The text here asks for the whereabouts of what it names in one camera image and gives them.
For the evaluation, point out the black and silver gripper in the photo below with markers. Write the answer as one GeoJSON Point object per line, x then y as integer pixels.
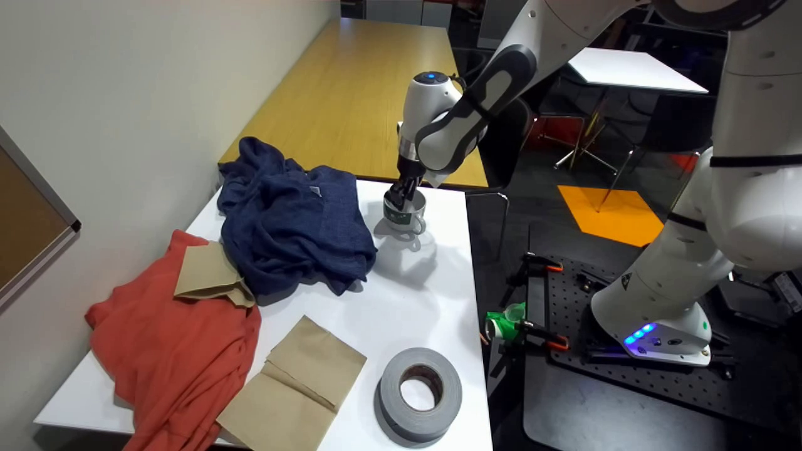
{"type": "Point", "coordinates": [403, 191]}

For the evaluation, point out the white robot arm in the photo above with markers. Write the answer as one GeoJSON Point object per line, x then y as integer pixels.
{"type": "Point", "coordinates": [741, 198]}

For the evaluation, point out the yellow wooden table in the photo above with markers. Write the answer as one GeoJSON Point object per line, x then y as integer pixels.
{"type": "Point", "coordinates": [342, 97]}

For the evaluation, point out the dark blue cloth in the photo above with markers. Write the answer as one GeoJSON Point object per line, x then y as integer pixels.
{"type": "Point", "coordinates": [287, 226]}

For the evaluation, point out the orange floor marking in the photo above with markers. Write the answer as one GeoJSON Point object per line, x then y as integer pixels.
{"type": "Point", "coordinates": [613, 214]}

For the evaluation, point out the white side table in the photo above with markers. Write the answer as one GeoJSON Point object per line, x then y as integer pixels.
{"type": "Point", "coordinates": [629, 69]}

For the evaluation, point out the red orange cloth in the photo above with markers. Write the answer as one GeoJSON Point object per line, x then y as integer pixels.
{"type": "Point", "coordinates": [176, 363]}

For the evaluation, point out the framed cork board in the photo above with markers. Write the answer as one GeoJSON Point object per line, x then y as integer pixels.
{"type": "Point", "coordinates": [35, 226]}

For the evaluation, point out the orange handled clamp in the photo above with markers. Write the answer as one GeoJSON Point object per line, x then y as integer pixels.
{"type": "Point", "coordinates": [547, 338]}
{"type": "Point", "coordinates": [539, 263]}

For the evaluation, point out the grey duct tape roll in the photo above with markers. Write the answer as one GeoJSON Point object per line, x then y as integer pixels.
{"type": "Point", "coordinates": [416, 395]}

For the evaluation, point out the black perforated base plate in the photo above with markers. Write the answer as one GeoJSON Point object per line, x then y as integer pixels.
{"type": "Point", "coordinates": [753, 374]}

